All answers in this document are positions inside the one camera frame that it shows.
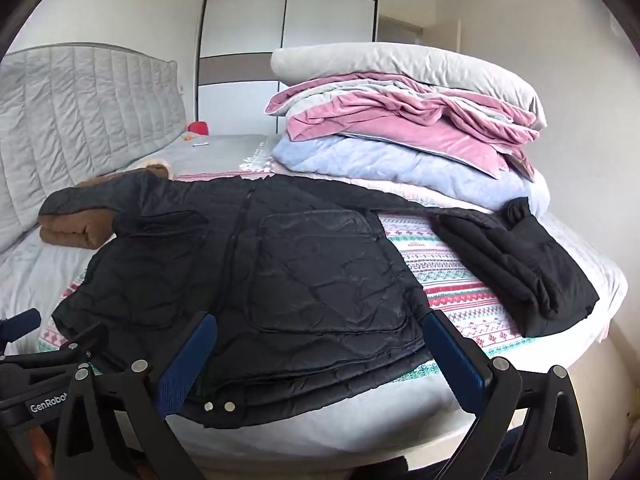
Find patterned bed sheet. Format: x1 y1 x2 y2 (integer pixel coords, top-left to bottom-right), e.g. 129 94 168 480
37 145 623 386

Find bed with grey sheet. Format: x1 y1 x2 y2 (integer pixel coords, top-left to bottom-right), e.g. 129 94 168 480
0 132 631 471

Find pink velvet blanket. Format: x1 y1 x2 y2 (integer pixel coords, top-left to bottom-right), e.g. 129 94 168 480
265 74 541 181

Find brown fleece-lined garment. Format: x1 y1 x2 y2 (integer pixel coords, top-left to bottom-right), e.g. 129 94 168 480
39 160 173 251

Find white sliding-door wardrobe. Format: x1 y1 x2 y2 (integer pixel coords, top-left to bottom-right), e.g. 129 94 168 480
196 0 381 136

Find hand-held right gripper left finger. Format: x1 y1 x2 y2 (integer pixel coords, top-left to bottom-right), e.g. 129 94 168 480
52 311 219 480

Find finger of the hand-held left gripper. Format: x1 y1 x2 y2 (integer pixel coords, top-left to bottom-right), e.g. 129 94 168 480
0 308 42 348
20 323 109 371

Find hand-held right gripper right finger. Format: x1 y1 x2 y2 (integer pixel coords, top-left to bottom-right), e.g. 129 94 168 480
422 309 590 480

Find black folded garment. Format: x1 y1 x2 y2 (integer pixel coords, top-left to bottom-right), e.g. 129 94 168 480
431 197 601 338

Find black quilted jacket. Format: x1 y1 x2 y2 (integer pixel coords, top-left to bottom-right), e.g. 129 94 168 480
39 172 451 429

